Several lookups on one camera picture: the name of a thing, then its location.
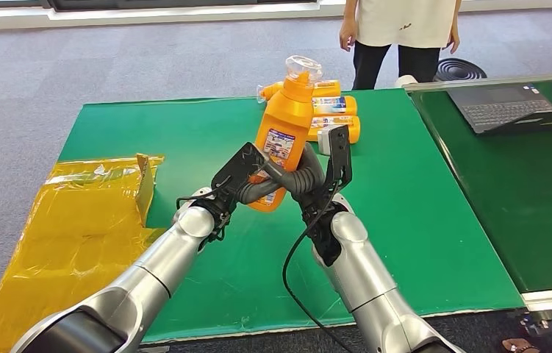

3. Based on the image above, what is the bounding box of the person's left hand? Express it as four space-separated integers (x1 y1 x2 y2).
442 24 462 54

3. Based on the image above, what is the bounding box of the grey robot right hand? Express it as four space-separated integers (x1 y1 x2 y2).
258 142 328 204

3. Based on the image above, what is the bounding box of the person's right hand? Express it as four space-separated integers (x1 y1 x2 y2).
339 17 359 53

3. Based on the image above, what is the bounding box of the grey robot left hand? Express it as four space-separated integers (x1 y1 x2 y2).
236 177 282 206

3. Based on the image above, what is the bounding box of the orange bottle with clear cap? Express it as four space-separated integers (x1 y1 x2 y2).
307 115 362 145
311 95 358 118
256 80 342 104
247 54 324 213

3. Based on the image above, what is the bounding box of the black round stool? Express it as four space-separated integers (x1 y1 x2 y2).
434 57 488 82

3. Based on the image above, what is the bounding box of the person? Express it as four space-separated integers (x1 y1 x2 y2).
339 0 462 91

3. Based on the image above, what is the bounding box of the black laptop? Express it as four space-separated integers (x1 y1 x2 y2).
447 82 552 136

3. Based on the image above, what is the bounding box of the green table mat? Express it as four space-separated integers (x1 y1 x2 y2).
57 89 527 344

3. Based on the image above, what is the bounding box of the yellow plastic sheet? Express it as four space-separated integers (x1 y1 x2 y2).
0 154 167 353

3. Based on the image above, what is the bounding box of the person's foot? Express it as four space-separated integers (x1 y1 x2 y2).
501 338 545 353

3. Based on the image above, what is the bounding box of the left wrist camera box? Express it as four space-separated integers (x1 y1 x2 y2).
210 142 269 197

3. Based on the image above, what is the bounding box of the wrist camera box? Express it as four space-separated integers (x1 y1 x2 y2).
318 124 353 190
210 142 269 197

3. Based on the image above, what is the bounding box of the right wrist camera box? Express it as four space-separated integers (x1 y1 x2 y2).
318 124 353 190

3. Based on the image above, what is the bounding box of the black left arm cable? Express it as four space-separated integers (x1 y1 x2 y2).
176 174 234 211

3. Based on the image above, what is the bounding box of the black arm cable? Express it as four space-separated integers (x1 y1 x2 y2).
176 174 234 211
282 181 351 353

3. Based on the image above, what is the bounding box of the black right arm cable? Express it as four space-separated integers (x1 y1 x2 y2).
282 181 351 353

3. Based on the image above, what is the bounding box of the green table with silver frame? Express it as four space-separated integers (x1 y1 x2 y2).
404 71 552 314

